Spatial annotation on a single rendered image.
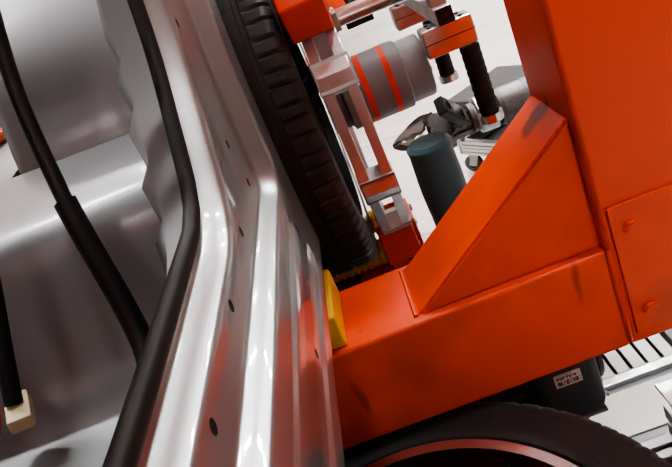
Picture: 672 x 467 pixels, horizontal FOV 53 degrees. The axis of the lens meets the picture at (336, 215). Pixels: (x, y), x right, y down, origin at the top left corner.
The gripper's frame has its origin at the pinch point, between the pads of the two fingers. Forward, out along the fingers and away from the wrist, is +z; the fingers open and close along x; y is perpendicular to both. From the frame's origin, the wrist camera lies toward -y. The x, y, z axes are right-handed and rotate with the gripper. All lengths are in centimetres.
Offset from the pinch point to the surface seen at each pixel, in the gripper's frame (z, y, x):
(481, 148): -35, 106, 34
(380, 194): 7.7, -40.9, -27.1
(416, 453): 16, -50, -69
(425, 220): -3, 104, 14
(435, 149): -4.8, -33.4, -19.8
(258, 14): 15, -63, 0
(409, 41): -8.3, -36.1, 2.3
